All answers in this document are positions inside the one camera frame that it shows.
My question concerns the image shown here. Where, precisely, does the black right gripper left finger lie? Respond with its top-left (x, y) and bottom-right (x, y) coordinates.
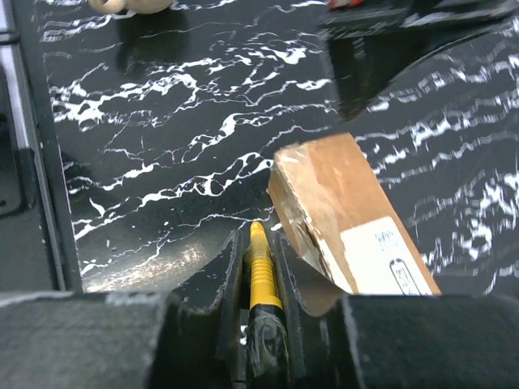
top-left (1, 231), bottom-right (245, 388)

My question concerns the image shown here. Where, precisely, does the beige ceramic mug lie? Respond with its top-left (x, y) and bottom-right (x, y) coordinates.
top-left (88, 0), bottom-right (174, 15)

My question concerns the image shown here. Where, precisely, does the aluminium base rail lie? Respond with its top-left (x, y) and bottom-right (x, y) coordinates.
top-left (1, 1), bottom-right (83, 292)

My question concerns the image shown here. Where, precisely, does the yellow utility knife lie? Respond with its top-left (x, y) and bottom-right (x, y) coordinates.
top-left (246, 221), bottom-right (290, 388)

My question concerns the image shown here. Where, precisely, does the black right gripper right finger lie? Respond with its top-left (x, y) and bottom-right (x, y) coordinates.
top-left (272, 235), bottom-right (518, 388)

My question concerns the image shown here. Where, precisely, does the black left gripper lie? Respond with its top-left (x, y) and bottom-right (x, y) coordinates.
top-left (320, 0), bottom-right (518, 121)

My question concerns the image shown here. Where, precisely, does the brown cardboard express box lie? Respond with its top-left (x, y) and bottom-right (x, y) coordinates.
top-left (268, 133), bottom-right (441, 296)

